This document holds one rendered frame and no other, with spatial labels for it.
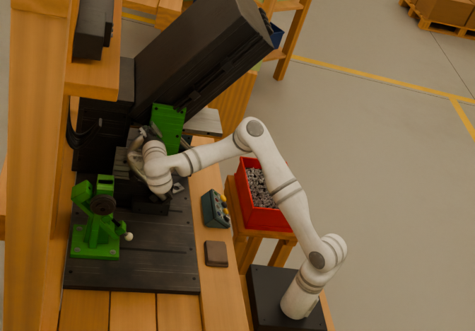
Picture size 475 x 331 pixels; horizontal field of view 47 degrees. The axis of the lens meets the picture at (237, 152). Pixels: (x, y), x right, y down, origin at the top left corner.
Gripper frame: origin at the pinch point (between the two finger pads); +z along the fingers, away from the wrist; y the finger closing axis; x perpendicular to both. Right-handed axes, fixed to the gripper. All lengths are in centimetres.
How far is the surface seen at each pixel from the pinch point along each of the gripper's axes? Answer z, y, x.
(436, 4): 467, -243, -303
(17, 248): -61, 18, 29
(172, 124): 3.0, -2.4, -7.3
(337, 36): 405, -179, -161
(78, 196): -24.5, 5.6, 23.7
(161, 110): 3.0, 3.7, -7.2
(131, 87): 16.8, 12.2, -1.7
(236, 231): 9, -57, -1
